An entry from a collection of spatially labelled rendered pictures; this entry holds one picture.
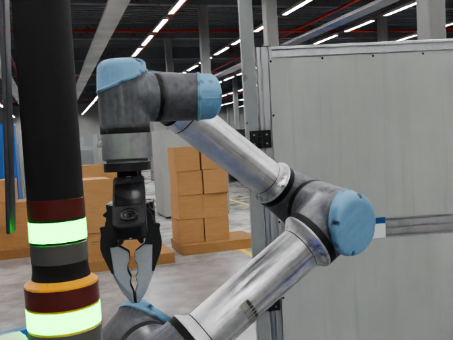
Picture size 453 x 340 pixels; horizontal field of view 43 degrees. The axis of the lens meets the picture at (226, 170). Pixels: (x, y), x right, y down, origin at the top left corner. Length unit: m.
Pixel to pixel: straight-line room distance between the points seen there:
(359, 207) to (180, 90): 0.40
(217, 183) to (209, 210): 0.43
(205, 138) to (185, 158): 7.41
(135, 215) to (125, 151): 0.11
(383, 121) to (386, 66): 0.21
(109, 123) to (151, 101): 0.07
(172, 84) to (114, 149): 0.13
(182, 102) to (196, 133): 0.17
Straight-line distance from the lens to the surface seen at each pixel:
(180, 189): 8.44
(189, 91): 0.88
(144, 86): 0.86
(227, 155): 1.07
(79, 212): 0.35
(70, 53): 0.35
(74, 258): 0.35
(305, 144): 2.19
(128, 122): 0.84
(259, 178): 1.11
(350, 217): 1.05
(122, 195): 0.82
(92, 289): 0.35
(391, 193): 2.30
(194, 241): 8.59
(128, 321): 1.09
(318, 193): 1.09
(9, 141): 0.36
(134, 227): 0.77
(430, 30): 7.16
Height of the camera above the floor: 1.66
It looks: 3 degrees down
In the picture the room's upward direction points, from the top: 3 degrees counter-clockwise
